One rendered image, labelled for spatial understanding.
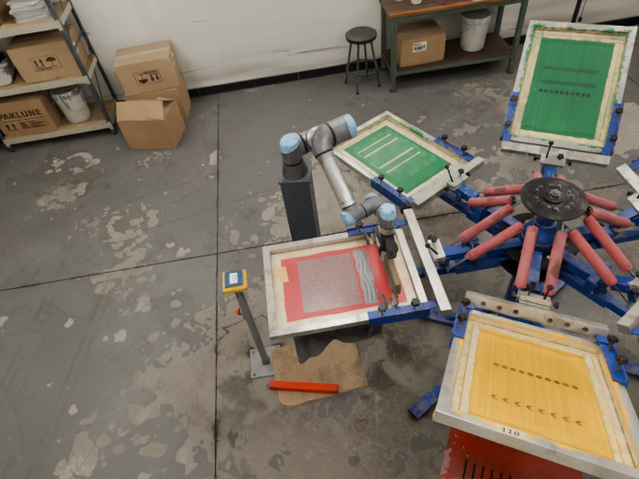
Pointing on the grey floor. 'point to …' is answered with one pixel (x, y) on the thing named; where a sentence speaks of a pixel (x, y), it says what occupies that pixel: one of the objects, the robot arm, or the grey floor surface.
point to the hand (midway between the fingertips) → (388, 259)
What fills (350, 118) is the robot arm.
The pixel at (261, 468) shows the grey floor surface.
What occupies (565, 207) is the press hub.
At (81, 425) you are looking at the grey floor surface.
